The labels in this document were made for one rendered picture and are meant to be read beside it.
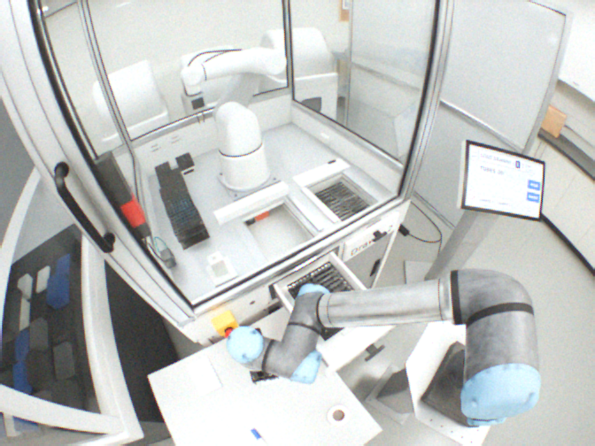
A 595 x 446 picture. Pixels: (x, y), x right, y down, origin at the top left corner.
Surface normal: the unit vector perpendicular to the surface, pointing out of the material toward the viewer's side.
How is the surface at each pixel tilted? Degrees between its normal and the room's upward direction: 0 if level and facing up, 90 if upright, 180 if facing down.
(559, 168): 90
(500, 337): 39
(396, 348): 0
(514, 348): 21
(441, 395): 3
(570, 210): 90
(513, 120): 90
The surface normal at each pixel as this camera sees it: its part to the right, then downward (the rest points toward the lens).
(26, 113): 0.54, 0.61
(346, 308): -0.65, -0.31
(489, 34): -0.88, 0.38
